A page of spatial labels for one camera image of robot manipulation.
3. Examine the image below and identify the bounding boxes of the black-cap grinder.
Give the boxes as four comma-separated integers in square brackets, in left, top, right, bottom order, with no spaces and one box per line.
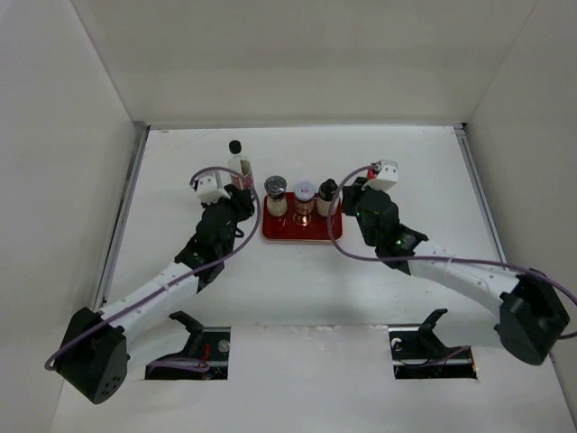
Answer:
[316,178,338,217]

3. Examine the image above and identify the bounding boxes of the right aluminium frame rail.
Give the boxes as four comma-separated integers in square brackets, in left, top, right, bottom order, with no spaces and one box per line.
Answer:
[453,122,527,317]

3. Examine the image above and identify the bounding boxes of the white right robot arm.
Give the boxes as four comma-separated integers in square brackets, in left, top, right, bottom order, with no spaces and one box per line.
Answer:
[339,177,570,365]

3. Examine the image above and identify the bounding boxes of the soy sauce glass bottle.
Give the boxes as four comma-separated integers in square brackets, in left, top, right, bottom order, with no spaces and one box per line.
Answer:
[228,140,253,190]

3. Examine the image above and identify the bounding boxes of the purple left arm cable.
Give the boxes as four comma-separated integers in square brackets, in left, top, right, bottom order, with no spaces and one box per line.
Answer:
[43,166,262,373]

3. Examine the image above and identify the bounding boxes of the left aluminium frame rail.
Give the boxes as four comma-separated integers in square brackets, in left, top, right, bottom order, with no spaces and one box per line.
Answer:
[92,121,151,309]

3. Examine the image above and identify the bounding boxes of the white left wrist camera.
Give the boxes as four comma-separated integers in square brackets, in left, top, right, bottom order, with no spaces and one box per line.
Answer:
[190,170,230,204]

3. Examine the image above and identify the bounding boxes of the clear-cap salt grinder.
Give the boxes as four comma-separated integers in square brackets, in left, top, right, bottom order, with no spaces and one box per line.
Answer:
[264,175,288,217]

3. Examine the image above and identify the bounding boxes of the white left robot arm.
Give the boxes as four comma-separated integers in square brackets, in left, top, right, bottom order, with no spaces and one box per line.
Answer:
[44,184,260,404]

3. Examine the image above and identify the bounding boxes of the aluminium frame rail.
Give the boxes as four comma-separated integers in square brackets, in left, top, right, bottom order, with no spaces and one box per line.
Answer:
[453,122,527,317]
[92,121,151,309]

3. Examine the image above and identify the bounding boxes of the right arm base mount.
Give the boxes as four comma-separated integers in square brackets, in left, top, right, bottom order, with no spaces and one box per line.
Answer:
[389,309,477,380]

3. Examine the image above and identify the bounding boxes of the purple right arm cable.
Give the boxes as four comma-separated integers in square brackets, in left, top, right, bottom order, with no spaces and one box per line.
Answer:
[326,164,577,339]

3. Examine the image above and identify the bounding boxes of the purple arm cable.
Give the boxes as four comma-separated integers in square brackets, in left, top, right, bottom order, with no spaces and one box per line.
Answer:
[43,166,262,373]
[326,164,577,339]

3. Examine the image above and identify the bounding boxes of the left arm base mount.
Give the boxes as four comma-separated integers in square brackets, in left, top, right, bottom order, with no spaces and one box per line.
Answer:
[144,311,232,381]

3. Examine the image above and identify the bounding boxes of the red lacquer tray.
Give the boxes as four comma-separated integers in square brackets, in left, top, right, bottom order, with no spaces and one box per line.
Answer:
[261,192,331,243]

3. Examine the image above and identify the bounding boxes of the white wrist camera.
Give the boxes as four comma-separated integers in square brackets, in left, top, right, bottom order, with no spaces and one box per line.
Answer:
[364,160,398,192]
[190,170,230,204]

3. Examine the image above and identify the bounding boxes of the white-lid spice jar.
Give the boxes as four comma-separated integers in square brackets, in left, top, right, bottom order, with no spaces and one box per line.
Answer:
[294,181,316,226]

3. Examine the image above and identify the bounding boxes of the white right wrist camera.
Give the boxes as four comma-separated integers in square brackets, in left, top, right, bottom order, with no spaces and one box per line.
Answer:
[364,160,398,192]

